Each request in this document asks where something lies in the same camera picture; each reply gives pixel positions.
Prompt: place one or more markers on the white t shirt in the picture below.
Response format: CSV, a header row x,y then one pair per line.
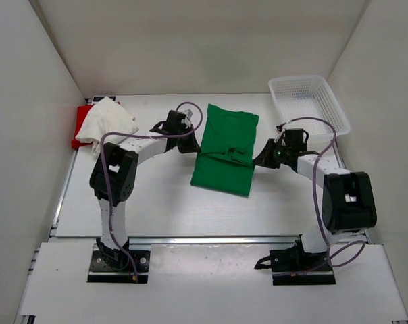
x,y
105,116

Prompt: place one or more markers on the aluminium rail front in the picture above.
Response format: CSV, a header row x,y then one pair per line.
x,y
211,240

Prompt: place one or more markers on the green garment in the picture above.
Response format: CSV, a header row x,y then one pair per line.
x,y
225,163

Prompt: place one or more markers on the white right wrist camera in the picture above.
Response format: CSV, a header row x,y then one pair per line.
x,y
281,132

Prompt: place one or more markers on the red t shirt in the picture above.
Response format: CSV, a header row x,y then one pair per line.
x,y
81,114

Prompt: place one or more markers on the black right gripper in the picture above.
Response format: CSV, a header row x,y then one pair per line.
x,y
265,158

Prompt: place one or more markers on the dark card behind red shirt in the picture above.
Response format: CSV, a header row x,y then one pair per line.
x,y
97,99

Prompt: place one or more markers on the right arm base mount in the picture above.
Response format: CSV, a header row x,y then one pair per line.
x,y
295,267

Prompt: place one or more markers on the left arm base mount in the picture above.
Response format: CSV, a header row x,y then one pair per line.
x,y
113,266

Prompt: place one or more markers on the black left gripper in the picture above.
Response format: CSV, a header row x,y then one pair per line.
x,y
192,146

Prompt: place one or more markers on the white plastic mesh basket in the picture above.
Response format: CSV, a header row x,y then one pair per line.
x,y
308,98

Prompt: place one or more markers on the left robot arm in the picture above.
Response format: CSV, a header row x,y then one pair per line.
x,y
114,174

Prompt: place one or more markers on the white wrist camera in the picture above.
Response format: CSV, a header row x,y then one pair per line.
x,y
281,132
188,113

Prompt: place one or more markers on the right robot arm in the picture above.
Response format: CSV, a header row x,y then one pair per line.
x,y
343,200

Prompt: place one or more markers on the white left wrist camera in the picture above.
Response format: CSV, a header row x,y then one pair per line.
x,y
188,113

